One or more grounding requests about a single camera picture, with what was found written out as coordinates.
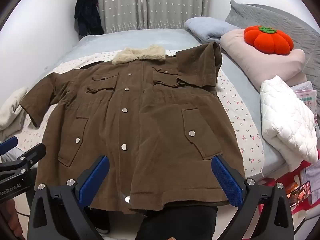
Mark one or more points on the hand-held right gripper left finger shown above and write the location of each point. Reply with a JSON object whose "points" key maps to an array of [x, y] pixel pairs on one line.
{"points": [[93, 177]]}

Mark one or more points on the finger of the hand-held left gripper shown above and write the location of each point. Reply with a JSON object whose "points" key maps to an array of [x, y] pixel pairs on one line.
{"points": [[35, 153], [7, 145]]}

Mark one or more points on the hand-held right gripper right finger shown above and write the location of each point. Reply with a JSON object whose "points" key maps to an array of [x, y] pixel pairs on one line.
{"points": [[227, 180]]}

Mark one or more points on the brown coat with fleece collar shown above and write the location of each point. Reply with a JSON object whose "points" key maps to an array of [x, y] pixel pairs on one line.
{"points": [[150, 117]]}

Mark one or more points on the white fleece cloth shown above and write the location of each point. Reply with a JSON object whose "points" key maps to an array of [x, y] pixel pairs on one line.
{"points": [[12, 110]]}

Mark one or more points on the person's black pants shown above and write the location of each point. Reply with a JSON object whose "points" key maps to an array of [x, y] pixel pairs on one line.
{"points": [[175, 225]]}

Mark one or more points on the cherry print blanket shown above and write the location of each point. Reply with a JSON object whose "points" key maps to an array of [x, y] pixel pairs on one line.
{"points": [[237, 110]]}

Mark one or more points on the smartphone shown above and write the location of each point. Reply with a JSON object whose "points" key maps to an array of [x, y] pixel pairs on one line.
{"points": [[300, 192]]}

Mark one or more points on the white quilted jacket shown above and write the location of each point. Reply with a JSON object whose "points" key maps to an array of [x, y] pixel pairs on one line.
{"points": [[285, 120]]}

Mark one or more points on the pink pillow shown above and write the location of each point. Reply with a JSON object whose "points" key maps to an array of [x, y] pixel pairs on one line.
{"points": [[250, 57]]}

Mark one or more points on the orange pumpkin cushion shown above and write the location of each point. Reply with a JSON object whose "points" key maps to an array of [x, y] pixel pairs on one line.
{"points": [[265, 42]]}

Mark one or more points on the bed with light blue sheet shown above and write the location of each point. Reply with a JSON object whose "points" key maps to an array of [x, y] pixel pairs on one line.
{"points": [[140, 38]]}

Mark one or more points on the dark hanging garment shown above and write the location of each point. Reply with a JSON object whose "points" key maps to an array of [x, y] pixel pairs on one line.
{"points": [[87, 15]]}

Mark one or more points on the blue-grey pillow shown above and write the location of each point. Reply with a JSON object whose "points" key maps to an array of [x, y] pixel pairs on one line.
{"points": [[210, 27]]}

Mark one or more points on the grey quilted bedspread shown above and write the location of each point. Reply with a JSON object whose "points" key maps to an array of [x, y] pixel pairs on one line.
{"points": [[287, 20]]}

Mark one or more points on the grey star print curtain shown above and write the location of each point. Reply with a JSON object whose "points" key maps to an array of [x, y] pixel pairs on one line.
{"points": [[150, 5]]}

